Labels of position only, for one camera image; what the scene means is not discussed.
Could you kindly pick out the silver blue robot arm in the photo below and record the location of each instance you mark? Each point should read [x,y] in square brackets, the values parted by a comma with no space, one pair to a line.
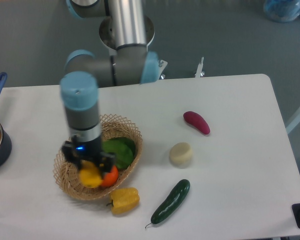
[85,74]

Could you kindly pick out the orange fruit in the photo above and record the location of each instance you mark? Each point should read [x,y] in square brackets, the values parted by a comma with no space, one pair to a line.
[110,178]

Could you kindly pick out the dark green cucumber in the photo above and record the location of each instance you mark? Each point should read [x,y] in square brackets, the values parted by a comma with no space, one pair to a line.
[174,199]

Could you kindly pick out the yellow mango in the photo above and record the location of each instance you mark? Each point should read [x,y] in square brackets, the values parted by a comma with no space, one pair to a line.
[89,175]

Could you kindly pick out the woven wicker basket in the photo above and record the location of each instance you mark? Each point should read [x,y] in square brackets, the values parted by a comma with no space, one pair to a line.
[65,173]

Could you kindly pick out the green bok choy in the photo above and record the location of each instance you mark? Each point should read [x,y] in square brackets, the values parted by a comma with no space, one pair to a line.
[124,149]

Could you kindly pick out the yellow bell pepper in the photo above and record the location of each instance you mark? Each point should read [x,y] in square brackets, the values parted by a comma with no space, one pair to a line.
[123,200]

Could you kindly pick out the blue plastic bag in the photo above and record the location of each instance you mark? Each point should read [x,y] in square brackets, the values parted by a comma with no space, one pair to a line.
[281,11]

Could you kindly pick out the white table bracket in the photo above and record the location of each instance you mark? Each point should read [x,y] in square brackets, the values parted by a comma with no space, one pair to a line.
[199,73]

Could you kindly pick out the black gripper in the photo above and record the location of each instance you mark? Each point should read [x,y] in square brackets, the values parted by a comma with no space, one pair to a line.
[90,151]

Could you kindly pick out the purple sweet potato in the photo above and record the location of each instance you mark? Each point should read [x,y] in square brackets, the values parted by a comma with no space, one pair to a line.
[197,121]

